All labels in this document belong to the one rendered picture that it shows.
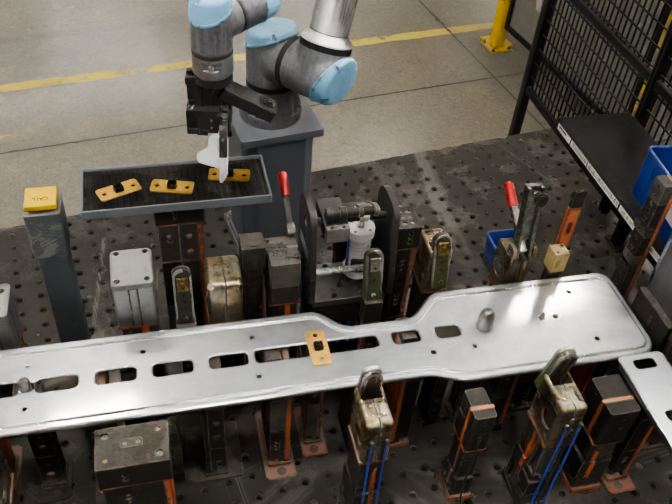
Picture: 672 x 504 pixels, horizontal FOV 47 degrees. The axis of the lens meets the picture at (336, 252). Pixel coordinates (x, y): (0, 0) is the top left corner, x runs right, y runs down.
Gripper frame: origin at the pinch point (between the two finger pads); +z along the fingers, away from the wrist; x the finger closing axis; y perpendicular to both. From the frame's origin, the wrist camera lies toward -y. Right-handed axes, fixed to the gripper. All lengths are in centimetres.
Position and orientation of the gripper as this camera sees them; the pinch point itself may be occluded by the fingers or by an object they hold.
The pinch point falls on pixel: (227, 160)
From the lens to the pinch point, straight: 158.6
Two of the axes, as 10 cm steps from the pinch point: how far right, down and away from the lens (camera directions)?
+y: -10.0, -0.3, -0.7
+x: 0.3, 6.9, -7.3
